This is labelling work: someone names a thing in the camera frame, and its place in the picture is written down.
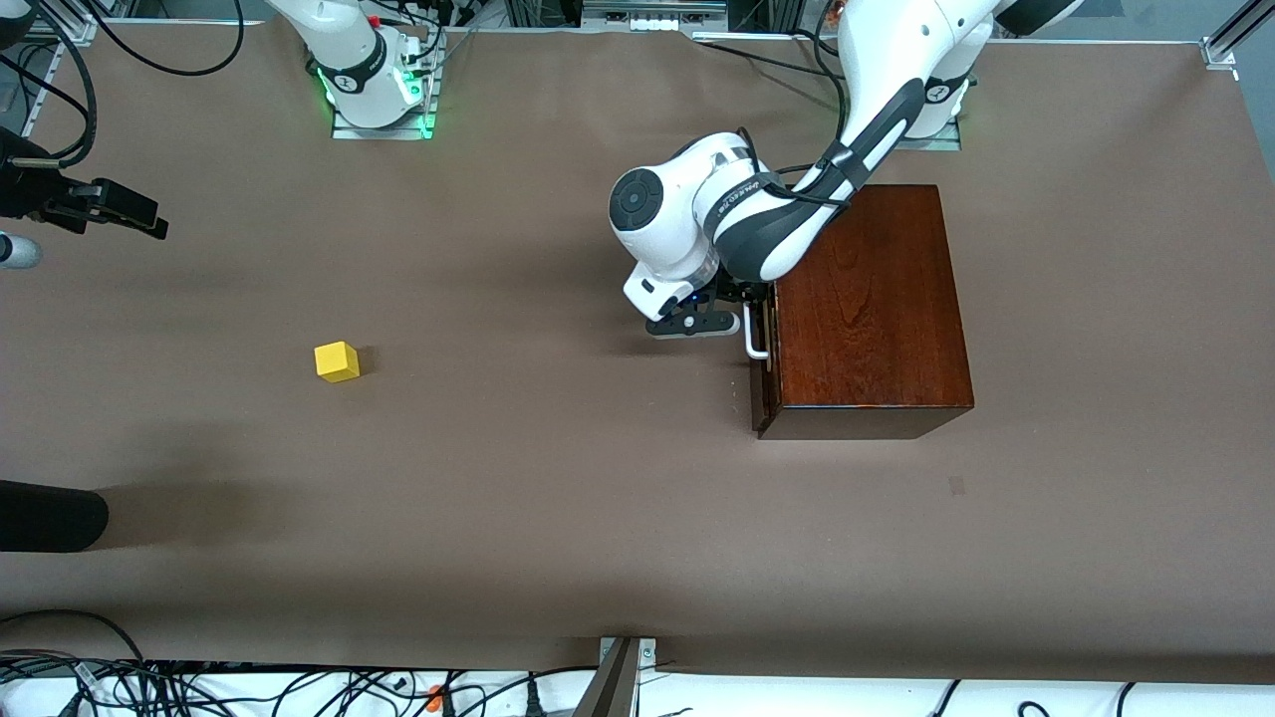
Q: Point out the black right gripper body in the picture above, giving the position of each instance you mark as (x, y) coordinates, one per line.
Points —
(62, 202)

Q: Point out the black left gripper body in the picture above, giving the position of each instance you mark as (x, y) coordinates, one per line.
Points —
(738, 291)

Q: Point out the wooden drawer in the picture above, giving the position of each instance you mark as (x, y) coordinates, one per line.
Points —
(761, 398)

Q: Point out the yellow block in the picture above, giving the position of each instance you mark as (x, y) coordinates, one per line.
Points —
(337, 363)

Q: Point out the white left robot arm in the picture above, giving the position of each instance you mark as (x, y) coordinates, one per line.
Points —
(677, 214)

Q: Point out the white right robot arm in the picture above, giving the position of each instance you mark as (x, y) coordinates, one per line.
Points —
(349, 50)

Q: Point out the dark brown wooden cabinet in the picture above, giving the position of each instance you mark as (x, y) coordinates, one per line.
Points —
(877, 329)

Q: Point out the brown paper table cover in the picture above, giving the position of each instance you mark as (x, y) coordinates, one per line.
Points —
(548, 498)

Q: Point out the white connector strip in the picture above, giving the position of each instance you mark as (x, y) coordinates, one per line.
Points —
(647, 22)

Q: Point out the black padded cylinder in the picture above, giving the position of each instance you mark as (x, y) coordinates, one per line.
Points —
(50, 516)

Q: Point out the orange connector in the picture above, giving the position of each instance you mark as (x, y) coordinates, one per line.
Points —
(435, 697)

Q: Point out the aluminium frame rail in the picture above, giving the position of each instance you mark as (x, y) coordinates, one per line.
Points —
(48, 98)

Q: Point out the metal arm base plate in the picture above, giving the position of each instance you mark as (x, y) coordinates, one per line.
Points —
(936, 144)
(383, 131)

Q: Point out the aluminium profile bracket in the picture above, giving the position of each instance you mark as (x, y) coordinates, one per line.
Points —
(623, 677)

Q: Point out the aluminium frame post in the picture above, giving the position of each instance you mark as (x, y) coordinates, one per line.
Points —
(1235, 35)

